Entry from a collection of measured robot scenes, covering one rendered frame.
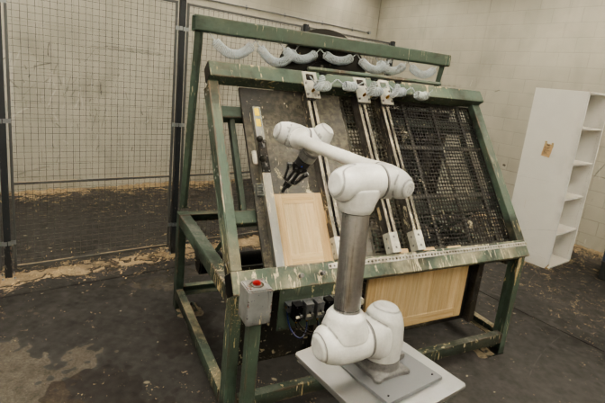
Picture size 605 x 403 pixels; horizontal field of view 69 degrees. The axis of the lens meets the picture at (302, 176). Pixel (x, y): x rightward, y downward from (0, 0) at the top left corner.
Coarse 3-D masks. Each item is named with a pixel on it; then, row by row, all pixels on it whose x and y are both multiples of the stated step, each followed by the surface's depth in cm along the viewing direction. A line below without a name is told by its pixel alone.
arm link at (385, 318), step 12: (384, 300) 179; (372, 312) 171; (384, 312) 170; (396, 312) 171; (372, 324) 168; (384, 324) 168; (396, 324) 169; (384, 336) 167; (396, 336) 170; (384, 348) 168; (396, 348) 171; (372, 360) 173; (384, 360) 171; (396, 360) 173
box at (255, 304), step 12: (240, 288) 204; (252, 288) 198; (264, 288) 199; (240, 300) 204; (252, 300) 196; (264, 300) 199; (240, 312) 204; (252, 312) 197; (264, 312) 200; (252, 324) 199
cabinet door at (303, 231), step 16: (288, 208) 248; (304, 208) 252; (320, 208) 256; (288, 224) 244; (304, 224) 248; (320, 224) 252; (288, 240) 240; (304, 240) 244; (320, 240) 249; (288, 256) 236; (304, 256) 241; (320, 256) 245
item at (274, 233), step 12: (252, 108) 259; (252, 120) 259; (264, 180) 245; (264, 192) 243; (264, 204) 243; (276, 216) 240; (276, 228) 237; (276, 240) 235; (276, 252) 232; (276, 264) 230
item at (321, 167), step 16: (304, 80) 275; (304, 96) 278; (320, 96) 275; (304, 112) 278; (320, 160) 262; (320, 176) 261; (320, 192) 261; (336, 208) 255; (336, 224) 252; (336, 240) 247; (336, 256) 245
